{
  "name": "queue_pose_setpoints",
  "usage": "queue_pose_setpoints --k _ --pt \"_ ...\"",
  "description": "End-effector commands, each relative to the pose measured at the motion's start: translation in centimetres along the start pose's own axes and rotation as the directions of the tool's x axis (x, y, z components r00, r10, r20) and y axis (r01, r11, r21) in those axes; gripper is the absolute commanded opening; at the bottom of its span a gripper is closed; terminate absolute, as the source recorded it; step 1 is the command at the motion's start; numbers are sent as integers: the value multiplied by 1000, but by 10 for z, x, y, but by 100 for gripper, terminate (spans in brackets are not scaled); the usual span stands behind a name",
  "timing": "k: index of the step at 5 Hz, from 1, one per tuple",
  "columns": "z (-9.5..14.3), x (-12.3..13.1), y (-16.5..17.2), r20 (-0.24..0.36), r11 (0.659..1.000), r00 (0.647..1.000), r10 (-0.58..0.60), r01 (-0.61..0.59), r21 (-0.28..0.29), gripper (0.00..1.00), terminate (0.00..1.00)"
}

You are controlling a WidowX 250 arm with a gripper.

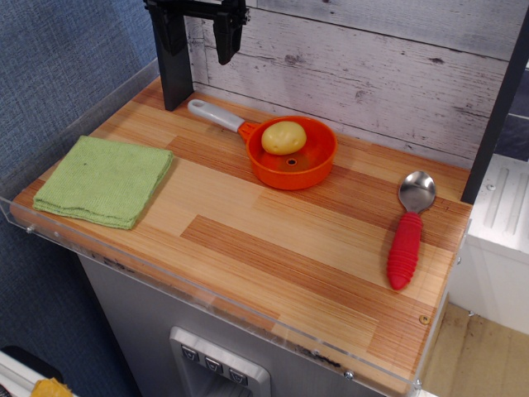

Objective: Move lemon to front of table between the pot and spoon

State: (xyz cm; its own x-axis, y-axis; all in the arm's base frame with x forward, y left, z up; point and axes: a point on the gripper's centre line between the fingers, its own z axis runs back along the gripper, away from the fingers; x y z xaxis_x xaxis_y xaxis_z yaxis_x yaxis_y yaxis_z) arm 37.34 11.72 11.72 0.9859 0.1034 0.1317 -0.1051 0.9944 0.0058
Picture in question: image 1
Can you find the clear acrylic table guard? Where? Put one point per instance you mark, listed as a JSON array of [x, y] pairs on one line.
[[307, 268]]

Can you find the red handled metal spoon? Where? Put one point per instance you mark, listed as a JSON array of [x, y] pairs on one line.
[[416, 194]]

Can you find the silver dispenser button panel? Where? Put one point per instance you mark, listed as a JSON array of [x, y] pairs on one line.
[[207, 369]]

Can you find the dark grey left post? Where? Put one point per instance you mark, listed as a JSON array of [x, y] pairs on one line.
[[175, 74]]

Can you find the yellow toy egg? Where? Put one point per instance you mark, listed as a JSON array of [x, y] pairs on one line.
[[283, 138]]

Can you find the green folded cloth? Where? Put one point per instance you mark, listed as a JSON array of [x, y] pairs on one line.
[[104, 182]]

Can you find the yellow object bottom left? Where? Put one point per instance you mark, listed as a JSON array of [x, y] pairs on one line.
[[50, 388]]

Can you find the grey toy fridge cabinet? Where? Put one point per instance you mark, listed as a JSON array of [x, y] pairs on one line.
[[141, 316]]

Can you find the white toy sink unit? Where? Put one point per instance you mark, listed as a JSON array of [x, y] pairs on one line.
[[490, 277]]

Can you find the orange toy pan grey handle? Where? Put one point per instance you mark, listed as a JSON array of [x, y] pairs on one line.
[[302, 169]]

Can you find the dark grey post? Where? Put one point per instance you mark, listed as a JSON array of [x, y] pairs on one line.
[[502, 105], [175, 74]]

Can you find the dark grey right post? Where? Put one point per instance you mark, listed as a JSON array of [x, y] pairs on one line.
[[502, 105]]

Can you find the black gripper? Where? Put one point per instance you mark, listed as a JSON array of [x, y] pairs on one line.
[[227, 16]]

